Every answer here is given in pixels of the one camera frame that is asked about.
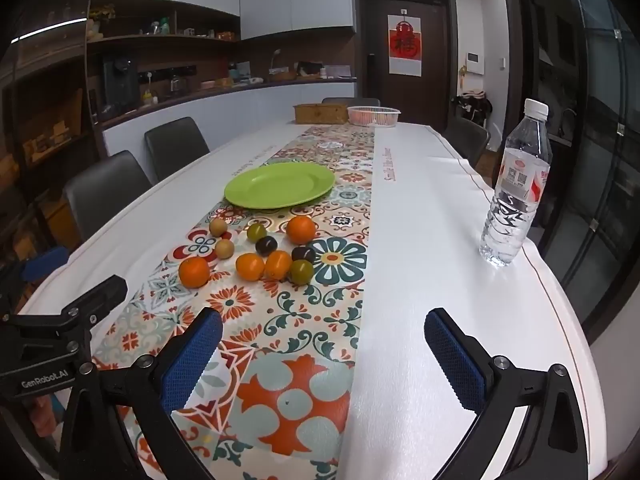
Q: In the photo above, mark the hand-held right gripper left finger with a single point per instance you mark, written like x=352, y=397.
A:
x=192, y=360

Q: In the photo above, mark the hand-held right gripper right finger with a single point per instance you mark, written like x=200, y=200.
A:
x=454, y=360

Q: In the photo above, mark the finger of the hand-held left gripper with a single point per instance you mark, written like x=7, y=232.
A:
x=44, y=264
x=102, y=295

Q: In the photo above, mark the orange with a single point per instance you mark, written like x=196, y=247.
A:
x=194, y=272
x=278, y=264
x=249, y=266
x=301, y=229

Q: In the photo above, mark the tan longan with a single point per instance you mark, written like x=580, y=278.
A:
x=218, y=226
x=224, y=248

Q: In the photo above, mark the dark purple plum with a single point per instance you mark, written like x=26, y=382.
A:
x=266, y=245
x=303, y=253

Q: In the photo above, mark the green plum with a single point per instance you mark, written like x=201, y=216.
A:
x=257, y=232
x=301, y=272

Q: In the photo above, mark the green plate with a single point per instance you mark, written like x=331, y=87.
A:
x=280, y=185

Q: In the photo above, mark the grey dining chair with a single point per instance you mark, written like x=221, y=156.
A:
x=467, y=140
x=350, y=102
x=177, y=145
x=105, y=195

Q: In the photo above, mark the white patterned tablecloth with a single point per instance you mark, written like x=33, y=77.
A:
x=425, y=240

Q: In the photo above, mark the clear plastic water bottle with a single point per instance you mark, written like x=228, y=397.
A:
x=517, y=185

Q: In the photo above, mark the black coffee machine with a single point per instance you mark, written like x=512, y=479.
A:
x=120, y=82

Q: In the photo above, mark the glass kettle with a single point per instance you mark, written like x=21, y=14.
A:
x=175, y=82

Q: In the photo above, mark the white kitchen counter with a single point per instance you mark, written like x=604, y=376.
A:
x=240, y=110

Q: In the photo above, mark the dark clothes pile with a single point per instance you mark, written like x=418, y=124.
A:
x=472, y=105

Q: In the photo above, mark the white plastic basket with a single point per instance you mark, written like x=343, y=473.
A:
x=374, y=116

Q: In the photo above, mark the glass sliding door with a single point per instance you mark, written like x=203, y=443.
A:
x=600, y=135

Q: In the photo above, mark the wicker box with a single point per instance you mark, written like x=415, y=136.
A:
x=320, y=113

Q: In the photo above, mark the white desk lamp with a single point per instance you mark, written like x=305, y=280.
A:
x=275, y=57

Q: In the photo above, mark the black bag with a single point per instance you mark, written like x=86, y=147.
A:
x=308, y=68

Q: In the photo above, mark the dark wooden door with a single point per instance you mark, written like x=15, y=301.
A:
x=435, y=50

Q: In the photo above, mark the red and white door poster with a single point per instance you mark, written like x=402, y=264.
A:
x=405, y=42

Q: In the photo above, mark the wooden wall shelf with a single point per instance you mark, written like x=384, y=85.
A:
x=165, y=40

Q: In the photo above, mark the white wall intercom panel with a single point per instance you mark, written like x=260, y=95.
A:
x=474, y=62

